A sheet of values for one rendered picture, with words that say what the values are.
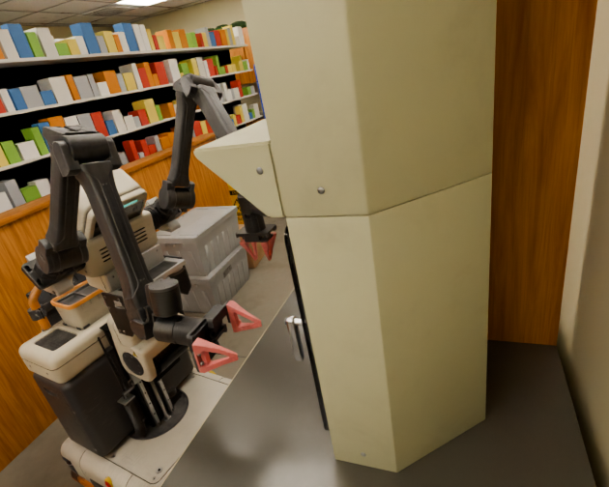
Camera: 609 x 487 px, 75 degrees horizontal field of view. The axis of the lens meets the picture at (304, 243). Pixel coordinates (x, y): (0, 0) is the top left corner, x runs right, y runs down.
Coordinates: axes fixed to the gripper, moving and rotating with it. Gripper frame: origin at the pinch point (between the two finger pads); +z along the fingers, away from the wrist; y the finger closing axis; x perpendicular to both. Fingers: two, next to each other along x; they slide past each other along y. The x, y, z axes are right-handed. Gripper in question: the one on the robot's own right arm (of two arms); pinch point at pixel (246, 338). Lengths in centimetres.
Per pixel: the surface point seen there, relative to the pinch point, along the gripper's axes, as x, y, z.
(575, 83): -36, 31, 53
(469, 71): -41, 5, 37
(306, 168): -33.7, -6.3, 19.4
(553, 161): -23, 31, 52
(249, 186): -31.7, -6.3, 11.2
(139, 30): -87, 273, -233
